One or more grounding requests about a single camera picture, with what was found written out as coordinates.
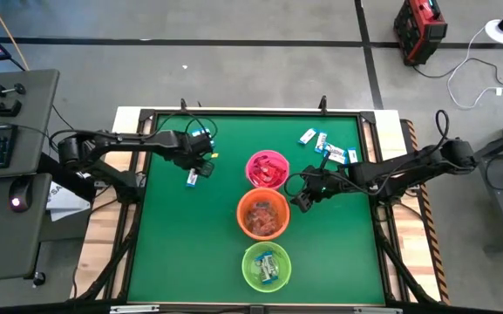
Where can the clear red gummy candy bag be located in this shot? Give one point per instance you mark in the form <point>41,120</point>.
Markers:
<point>255,222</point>
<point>270,218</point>

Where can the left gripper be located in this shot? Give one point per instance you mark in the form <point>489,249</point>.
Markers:
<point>190,150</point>

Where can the black diagonal frame strut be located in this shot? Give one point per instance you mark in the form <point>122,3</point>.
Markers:
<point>403,266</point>
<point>111,266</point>

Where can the grey desk with keyboard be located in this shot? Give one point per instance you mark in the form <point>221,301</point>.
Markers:
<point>37,109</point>

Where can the pink plastic halloween bucket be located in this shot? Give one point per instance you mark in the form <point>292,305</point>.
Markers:
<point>248,168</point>

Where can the black clamp post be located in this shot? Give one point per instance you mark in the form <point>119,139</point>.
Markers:
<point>183,104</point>
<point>323,104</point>

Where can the orange plastic halloween bucket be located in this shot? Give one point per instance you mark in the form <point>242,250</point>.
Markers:
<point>241,213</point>

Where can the black round knob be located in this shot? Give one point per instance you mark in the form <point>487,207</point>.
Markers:
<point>38,279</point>

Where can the orange black hazard strip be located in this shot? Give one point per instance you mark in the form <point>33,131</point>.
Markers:
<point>433,244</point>

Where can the red black tool box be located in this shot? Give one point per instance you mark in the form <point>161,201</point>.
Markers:
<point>421,30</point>

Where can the silver metal bracket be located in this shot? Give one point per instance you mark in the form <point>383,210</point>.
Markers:
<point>133,309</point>
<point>377,310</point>

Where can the black computer mouse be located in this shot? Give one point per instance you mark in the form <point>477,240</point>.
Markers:
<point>20,194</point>

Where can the red KitKat candy bar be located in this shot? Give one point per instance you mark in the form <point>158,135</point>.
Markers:
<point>275,179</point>
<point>260,172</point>
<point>277,165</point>

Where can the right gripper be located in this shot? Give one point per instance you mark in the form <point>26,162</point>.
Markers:
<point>327,183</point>

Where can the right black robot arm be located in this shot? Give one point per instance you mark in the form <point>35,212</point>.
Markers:
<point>408,168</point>

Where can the wooden table platform boards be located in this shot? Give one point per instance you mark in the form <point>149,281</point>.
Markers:
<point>98,244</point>

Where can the white round stand base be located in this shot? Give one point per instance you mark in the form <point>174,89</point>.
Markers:
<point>493,32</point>

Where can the white paper sheet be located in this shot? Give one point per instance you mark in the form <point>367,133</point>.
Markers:
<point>65,205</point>

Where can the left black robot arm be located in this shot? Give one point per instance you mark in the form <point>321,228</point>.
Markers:
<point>137,138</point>

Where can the green plastic halloween bucket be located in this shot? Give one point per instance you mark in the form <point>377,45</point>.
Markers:
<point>283,266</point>

